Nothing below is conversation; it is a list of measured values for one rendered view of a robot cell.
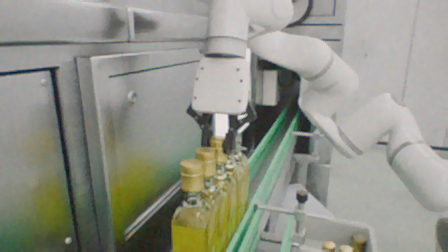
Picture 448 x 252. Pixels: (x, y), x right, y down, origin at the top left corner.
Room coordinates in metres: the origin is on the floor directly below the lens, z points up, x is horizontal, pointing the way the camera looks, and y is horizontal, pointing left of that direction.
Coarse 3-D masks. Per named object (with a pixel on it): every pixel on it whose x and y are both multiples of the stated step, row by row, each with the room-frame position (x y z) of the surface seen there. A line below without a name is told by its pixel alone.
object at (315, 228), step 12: (312, 228) 0.81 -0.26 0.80; (324, 228) 0.80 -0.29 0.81; (336, 228) 0.79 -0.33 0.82; (348, 228) 0.78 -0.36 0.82; (360, 228) 0.77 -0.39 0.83; (372, 228) 0.76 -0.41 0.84; (312, 240) 0.80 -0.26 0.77; (324, 240) 0.80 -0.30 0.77; (336, 240) 0.79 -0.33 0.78; (348, 240) 0.78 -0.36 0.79; (372, 240) 0.70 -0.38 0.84
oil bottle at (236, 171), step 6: (228, 168) 0.59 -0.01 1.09; (234, 168) 0.59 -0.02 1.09; (240, 168) 0.61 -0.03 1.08; (234, 174) 0.58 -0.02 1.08; (240, 174) 0.60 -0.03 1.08; (240, 180) 0.59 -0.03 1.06; (240, 186) 0.59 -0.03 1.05; (240, 192) 0.60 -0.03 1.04; (240, 198) 0.60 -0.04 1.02; (240, 204) 0.60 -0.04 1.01; (240, 210) 0.60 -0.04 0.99; (240, 216) 0.60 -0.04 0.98
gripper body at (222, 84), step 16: (208, 64) 0.57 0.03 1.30; (224, 64) 0.56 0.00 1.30; (240, 64) 0.56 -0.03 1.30; (208, 80) 0.56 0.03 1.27; (224, 80) 0.55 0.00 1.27; (240, 80) 0.55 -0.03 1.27; (192, 96) 0.57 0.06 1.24; (208, 96) 0.56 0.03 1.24; (224, 96) 0.55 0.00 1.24; (240, 96) 0.54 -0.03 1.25; (208, 112) 0.55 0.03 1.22; (224, 112) 0.54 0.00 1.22; (240, 112) 0.53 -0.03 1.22
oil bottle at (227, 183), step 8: (224, 176) 0.55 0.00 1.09; (216, 184) 0.53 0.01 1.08; (224, 184) 0.53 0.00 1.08; (232, 184) 0.55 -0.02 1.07; (224, 192) 0.53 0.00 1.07; (232, 192) 0.55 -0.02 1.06; (232, 200) 0.55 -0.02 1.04; (232, 208) 0.55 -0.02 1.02; (232, 216) 0.55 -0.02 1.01; (232, 224) 0.55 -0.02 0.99; (232, 232) 0.55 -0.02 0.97
